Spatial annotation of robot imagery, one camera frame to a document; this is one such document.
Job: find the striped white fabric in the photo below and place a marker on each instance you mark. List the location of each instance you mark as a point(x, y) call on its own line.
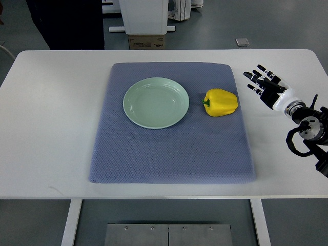
point(181, 9)

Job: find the white table left leg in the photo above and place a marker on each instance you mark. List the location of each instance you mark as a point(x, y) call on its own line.
point(70, 229)

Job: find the brown cardboard box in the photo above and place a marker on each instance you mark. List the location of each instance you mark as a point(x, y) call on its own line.
point(146, 42)

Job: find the light green plate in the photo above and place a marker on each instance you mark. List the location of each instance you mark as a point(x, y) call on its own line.
point(156, 103)

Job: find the white cart with slot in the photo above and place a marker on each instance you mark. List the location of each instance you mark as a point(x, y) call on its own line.
point(110, 6)

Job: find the blue-grey textured mat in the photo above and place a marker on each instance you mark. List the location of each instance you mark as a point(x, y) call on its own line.
point(199, 149)

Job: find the white machine pedestal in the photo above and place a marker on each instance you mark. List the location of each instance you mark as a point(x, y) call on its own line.
point(144, 17)

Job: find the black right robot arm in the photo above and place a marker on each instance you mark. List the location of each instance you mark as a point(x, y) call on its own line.
point(312, 127)

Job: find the yellow bell pepper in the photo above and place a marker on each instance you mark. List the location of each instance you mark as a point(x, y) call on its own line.
point(218, 102)

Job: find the grey metal base plate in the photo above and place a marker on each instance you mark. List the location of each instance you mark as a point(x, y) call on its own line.
point(168, 234)

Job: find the dark clothed person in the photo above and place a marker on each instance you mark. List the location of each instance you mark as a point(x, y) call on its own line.
point(69, 25)

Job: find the small grey floor plate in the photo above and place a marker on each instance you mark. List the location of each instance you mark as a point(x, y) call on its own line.
point(242, 42)

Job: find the white table right leg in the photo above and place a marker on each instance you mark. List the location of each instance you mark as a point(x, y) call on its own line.
point(260, 223)

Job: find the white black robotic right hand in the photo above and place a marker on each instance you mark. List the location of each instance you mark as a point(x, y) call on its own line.
point(271, 89)

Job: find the white table leg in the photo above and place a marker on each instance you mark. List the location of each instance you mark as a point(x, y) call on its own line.
point(260, 223)
point(70, 229)

